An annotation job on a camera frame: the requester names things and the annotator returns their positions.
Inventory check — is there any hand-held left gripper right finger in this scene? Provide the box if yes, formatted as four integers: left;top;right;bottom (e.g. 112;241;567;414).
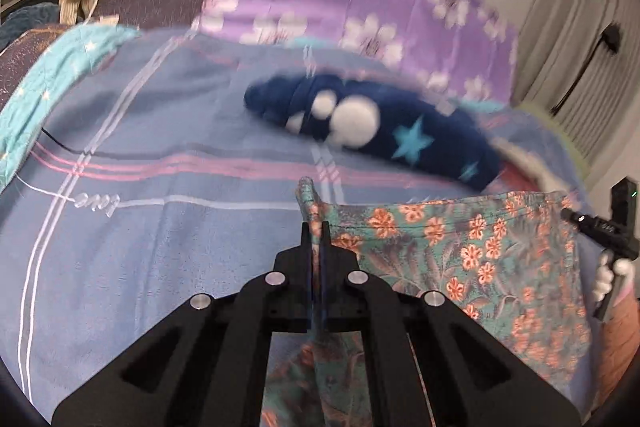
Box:
320;222;583;427

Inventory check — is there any black floor lamp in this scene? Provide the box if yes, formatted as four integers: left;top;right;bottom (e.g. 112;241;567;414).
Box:
550;23;623;115

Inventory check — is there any green pillow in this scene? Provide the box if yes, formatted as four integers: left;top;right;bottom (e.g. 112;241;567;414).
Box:
520;104;596;178

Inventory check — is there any teal star print cloth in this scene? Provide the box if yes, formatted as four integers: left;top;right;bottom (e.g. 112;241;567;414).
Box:
0;24;143;192

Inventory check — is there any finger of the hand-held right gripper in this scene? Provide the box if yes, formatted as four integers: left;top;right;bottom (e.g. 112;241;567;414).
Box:
561;209;608;240

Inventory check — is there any navy star print fleece garment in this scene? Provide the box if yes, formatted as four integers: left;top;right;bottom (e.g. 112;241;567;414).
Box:
243;74;503;192

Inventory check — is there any white pleated curtain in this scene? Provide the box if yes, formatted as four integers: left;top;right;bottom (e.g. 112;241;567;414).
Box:
520;0;640;188

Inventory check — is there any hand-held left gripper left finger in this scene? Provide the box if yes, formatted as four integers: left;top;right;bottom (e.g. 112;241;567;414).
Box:
52;222;316;427

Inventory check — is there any blue knitted blanket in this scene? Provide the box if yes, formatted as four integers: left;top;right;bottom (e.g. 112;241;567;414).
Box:
0;4;63;52

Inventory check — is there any pink folded garment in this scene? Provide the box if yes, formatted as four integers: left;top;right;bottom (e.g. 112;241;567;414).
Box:
500;162;542;188

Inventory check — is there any person's right forearm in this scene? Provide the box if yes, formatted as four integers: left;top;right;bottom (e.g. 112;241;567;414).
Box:
600;292;640;403

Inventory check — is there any dark deer print cushion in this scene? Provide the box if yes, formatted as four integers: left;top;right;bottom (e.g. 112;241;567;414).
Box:
0;24;76;108

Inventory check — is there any beige folded garment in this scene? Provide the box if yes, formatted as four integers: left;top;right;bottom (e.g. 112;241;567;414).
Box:
495;139;571;194

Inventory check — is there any person's right hand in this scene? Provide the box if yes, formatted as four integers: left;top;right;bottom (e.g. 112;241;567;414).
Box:
592;253;632;305

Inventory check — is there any teal orange floral garment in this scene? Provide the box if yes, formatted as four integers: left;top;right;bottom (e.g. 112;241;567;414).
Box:
262;177;606;427

